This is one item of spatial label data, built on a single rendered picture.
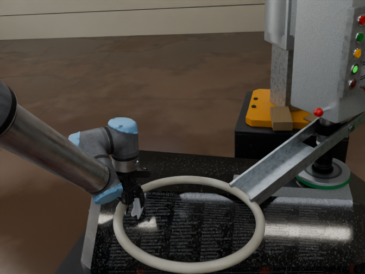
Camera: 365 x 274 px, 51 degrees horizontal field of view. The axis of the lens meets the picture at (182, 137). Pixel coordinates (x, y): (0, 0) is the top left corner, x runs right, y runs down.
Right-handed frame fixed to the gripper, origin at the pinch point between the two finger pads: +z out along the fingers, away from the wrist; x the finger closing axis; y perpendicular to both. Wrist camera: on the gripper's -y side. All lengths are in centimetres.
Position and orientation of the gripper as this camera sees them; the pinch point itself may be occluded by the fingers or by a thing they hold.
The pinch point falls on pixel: (133, 212)
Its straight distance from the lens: 142.1
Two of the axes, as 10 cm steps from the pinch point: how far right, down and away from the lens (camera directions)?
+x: 8.9, 2.0, -4.2
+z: 0.0, 9.0, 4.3
